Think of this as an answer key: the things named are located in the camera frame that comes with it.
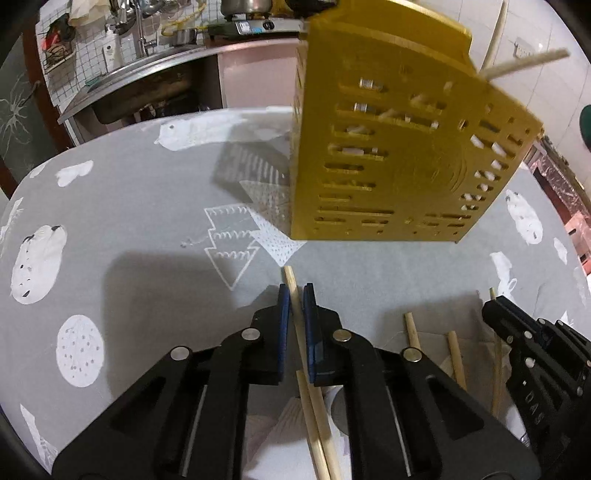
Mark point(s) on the steel kitchen sink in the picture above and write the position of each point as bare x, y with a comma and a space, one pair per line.
134, 90

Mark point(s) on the steel cooking pot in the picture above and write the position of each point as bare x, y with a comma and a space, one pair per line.
244, 7

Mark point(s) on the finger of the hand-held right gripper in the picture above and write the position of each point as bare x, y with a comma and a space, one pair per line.
565, 339
508, 323

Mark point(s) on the steel faucet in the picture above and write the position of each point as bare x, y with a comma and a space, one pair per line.
138, 27

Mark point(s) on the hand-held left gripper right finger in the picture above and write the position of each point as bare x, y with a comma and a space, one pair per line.
309, 332

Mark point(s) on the white hanging cloth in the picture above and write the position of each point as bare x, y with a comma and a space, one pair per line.
90, 11

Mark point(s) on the white wall outlet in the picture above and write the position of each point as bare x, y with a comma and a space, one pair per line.
522, 49

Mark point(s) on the white dish soap bottle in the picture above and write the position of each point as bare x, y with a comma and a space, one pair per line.
110, 53

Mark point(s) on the pink plastic covered table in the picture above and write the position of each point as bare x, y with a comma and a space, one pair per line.
565, 184

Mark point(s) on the wooden chopstick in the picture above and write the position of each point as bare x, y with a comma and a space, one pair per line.
412, 330
497, 378
295, 304
310, 424
457, 360
526, 63
495, 32

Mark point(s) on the green round board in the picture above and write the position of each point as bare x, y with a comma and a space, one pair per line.
585, 127

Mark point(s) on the dark framed glass door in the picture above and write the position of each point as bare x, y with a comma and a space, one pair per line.
23, 129

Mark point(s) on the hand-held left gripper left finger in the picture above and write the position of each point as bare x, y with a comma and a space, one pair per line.
282, 323

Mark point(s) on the yellow perforated utensil holder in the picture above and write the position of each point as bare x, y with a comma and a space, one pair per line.
392, 152

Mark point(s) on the small steel saucepan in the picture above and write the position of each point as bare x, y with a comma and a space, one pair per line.
189, 37

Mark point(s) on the steel gas stove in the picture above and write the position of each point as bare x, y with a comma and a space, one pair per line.
258, 26

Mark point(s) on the pink sink cabinet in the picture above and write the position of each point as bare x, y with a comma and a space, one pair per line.
254, 74

